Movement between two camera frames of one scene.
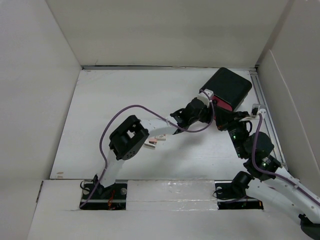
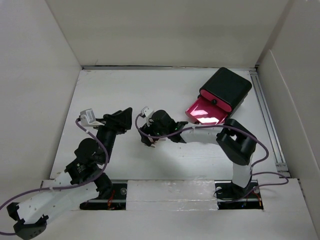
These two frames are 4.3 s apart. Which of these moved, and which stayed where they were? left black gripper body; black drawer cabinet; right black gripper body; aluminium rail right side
Moved: right black gripper body; left black gripper body
Stayed: black drawer cabinet; aluminium rail right side
